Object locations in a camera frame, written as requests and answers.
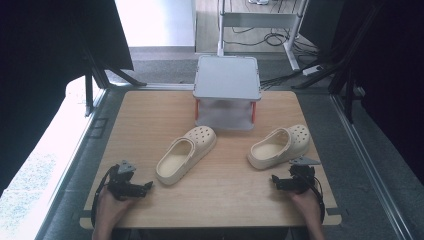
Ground white metal desk frame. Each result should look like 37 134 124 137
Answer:
216 0 310 72

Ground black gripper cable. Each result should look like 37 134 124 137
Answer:
90 165 120 228
311 175 327 224

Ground person's left hand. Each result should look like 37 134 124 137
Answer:
94 185 135 232

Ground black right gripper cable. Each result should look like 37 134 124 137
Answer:
311 175 327 224

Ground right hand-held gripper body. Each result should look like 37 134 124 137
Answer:
287 156 322 195

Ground grey two-tier shoe rack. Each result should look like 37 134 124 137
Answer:
192 54 263 132

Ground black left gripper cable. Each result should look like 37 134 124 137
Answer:
90 165 120 228

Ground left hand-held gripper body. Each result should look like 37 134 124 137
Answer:
107 159 141 202

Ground black floor cables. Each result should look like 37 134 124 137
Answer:
222 26 321 91

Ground person's right hand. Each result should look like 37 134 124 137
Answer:
288 189 324 232

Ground black curtain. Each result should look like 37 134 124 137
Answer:
0 0 135 198
299 0 424 186

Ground black metal stand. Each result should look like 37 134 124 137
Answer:
291 6 368 124
83 49 148 118

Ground white power strip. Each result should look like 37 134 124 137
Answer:
301 64 324 76

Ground cream clog shoe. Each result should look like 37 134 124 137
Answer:
155 125 218 186
246 124 312 171

